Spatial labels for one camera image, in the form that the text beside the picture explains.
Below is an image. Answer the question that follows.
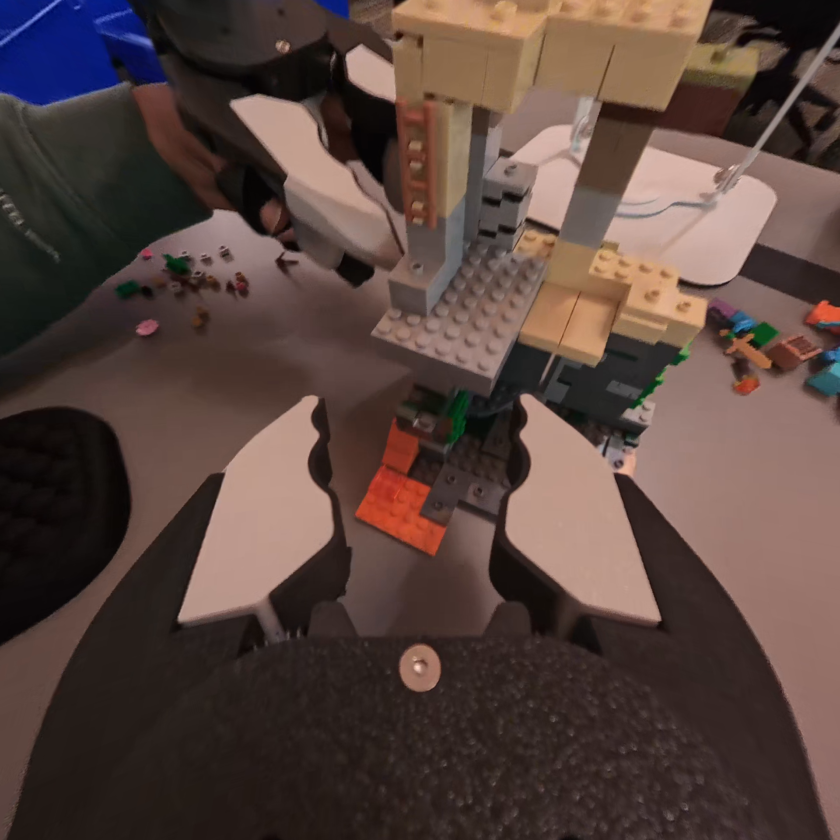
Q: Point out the tan brick plate assembly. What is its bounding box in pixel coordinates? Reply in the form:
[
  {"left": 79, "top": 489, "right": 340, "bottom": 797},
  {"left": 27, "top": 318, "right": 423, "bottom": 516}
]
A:
[{"left": 392, "top": 0, "right": 714, "bottom": 114}]

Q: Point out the pile of colourful toy figures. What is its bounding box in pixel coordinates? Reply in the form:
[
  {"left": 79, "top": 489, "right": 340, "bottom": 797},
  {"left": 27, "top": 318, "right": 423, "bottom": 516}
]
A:
[{"left": 709, "top": 298, "right": 840, "bottom": 398}]

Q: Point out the blue plastic bin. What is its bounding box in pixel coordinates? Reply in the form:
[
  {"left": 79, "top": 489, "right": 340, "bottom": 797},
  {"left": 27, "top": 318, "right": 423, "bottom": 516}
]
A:
[{"left": 0, "top": 0, "right": 168, "bottom": 106}]

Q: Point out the cluster of small loose pieces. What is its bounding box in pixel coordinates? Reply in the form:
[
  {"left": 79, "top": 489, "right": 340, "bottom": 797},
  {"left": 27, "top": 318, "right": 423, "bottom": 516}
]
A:
[{"left": 115, "top": 243, "right": 253, "bottom": 337}]

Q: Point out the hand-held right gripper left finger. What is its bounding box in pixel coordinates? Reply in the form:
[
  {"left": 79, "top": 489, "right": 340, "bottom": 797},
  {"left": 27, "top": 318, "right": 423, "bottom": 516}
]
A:
[{"left": 177, "top": 395, "right": 350, "bottom": 626}]

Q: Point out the white book stand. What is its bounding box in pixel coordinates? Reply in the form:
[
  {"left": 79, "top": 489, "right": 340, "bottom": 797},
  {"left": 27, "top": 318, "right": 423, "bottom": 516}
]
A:
[{"left": 512, "top": 26, "right": 840, "bottom": 287}]

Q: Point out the person's left forearm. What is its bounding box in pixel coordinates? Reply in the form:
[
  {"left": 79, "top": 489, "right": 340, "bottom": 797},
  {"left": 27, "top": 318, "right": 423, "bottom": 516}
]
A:
[{"left": 0, "top": 82, "right": 217, "bottom": 358}]

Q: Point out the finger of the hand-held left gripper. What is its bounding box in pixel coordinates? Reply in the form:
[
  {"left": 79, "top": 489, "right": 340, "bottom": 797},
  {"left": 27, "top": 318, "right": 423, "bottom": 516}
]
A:
[
  {"left": 343, "top": 41, "right": 400, "bottom": 105},
  {"left": 230, "top": 94, "right": 406, "bottom": 271}
]

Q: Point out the grey brick castle model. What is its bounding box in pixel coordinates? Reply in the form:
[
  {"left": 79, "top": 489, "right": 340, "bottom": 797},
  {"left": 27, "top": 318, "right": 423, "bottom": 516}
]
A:
[{"left": 354, "top": 39, "right": 762, "bottom": 557}]

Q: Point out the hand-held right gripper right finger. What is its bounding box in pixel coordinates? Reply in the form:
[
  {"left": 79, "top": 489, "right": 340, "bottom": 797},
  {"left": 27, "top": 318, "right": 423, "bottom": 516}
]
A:
[{"left": 491, "top": 394, "right": 662, "bottom": 624}]

